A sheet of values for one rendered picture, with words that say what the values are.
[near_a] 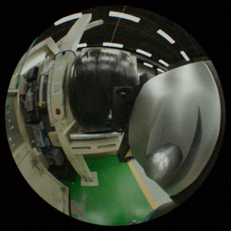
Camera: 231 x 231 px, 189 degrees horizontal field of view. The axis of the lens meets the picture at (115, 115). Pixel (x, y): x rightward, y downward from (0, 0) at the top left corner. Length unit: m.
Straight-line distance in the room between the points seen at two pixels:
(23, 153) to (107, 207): 1.00
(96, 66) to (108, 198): 1.24
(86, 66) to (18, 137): 0.65
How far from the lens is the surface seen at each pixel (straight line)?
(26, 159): 0.67
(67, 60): 0.58
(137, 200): 1.15
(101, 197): 1.14
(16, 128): 0.67
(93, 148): 0.44
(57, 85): 0.53
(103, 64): 0.25
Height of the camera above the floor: 1.12
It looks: 14 degrees down
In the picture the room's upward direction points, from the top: straight up
